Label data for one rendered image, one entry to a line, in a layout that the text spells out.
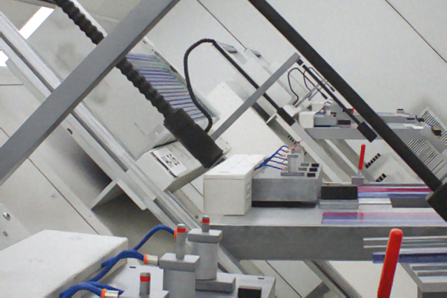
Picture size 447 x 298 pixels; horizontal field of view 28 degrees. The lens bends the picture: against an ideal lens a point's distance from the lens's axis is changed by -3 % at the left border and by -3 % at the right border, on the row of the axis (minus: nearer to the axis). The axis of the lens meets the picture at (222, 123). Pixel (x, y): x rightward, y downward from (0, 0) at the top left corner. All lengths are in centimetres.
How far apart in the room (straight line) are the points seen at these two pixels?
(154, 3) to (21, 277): 22
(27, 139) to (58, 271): 13
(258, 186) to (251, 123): 325
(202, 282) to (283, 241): 87
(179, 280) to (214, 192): 117
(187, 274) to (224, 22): 770
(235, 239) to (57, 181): 33
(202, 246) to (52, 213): 96
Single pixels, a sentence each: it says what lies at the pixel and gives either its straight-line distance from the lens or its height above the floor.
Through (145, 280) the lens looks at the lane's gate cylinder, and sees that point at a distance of 51.
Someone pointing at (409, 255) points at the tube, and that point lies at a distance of 101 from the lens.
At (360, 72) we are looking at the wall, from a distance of 820.
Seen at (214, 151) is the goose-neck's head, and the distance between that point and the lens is 63.
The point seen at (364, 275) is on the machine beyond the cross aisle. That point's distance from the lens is 523.
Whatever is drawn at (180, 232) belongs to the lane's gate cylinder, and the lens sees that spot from 62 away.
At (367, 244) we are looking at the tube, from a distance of 114.
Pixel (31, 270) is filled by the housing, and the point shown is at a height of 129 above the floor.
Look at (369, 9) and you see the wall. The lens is 823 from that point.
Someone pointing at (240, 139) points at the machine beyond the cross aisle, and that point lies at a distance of 516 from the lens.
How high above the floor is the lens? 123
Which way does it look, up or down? 4 degrees up
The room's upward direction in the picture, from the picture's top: 44 degrees counter-clockwise
